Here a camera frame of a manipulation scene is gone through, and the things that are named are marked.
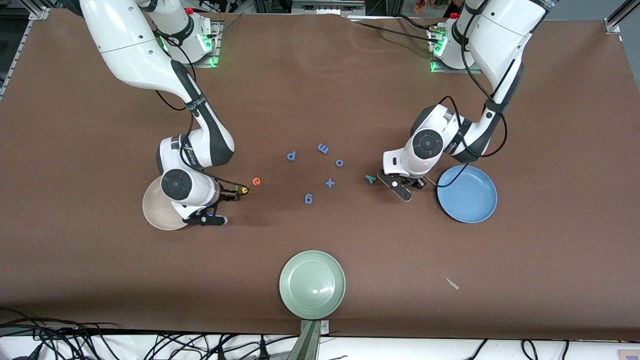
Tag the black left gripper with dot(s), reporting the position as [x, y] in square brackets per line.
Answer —
[414, 182]

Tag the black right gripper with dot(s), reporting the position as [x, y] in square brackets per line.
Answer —
[226, 192]

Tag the teal foam letter y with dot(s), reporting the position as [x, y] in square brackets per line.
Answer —
[370, 178]

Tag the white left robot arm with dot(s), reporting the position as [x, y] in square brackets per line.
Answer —
[500, 35]

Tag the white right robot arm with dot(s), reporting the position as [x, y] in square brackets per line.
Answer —
[135, 50]

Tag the beige brown plate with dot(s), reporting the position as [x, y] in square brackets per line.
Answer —
[155, 210]

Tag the blue foam letter x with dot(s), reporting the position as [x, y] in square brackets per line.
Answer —
[330, 183]

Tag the blue plate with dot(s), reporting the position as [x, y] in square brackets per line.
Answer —
[467, 195]

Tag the blue foam letter m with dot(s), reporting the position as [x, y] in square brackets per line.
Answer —
[323, 148]

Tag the blue foam letter p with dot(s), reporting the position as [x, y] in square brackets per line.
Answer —
[291, 156]

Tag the white tape scrap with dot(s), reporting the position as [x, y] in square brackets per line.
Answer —
[452, 283]

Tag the brown table cover sheet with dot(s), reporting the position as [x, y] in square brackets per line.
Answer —
[100, 275]

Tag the pale green plate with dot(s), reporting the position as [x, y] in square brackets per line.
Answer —
[312, 285]

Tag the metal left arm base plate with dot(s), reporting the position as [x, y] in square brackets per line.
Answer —
[465, 71]

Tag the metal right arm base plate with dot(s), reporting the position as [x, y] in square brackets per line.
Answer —
[212, 61]

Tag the grey metal camera post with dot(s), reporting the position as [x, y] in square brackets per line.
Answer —
[310, 345]

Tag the aluminium frame rail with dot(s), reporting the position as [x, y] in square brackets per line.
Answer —
[620, 15]
[16, 52]

